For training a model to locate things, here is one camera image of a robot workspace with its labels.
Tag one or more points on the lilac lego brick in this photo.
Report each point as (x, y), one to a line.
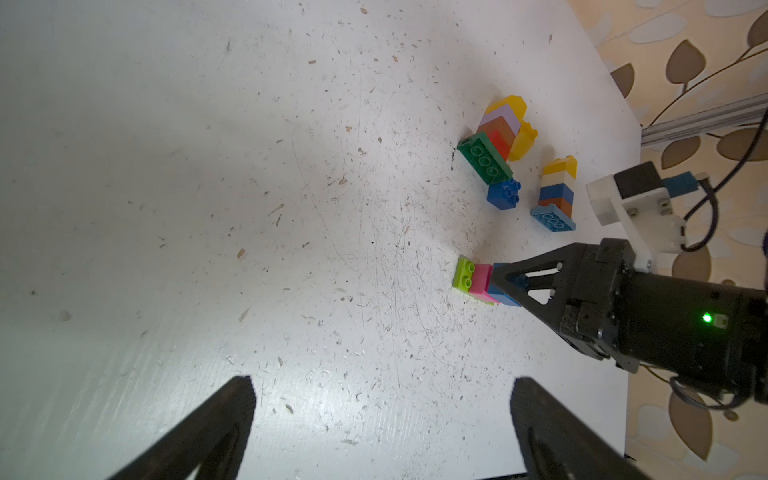
(506, 113)

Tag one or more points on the lime green long lego brick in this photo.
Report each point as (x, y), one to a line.
(464, 271)

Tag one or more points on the blue square lego brick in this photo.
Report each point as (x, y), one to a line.
(557, 191)

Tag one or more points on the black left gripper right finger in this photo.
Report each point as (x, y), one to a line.
(555, 444)

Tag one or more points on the yellow sloped lego brick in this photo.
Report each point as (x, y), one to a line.
(569, 165)

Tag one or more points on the red lego brick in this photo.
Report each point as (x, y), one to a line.
(503, 144)

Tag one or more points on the dark green long lego brick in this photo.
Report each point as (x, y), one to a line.
(482, 155)

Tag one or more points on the yellow lego brick far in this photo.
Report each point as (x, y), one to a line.
(523, 142)

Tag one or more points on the cream lego brick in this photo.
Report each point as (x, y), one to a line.
(561, 177)

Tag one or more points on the orange lego brick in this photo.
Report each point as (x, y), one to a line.
(496, 124)

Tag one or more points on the yellow sloped lego small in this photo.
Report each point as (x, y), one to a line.
(516, 103)

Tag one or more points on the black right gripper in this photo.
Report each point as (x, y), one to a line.
(712, 337)

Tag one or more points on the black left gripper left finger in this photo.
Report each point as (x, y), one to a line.
(209, 443)

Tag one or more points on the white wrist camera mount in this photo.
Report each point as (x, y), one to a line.
(637, 199)

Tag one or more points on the pink lego brick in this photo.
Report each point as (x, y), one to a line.
(480, 284)

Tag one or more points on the light blue lego brick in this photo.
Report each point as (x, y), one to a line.
(553, 218)

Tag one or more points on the brown lego brick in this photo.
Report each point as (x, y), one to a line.
(561, 203)

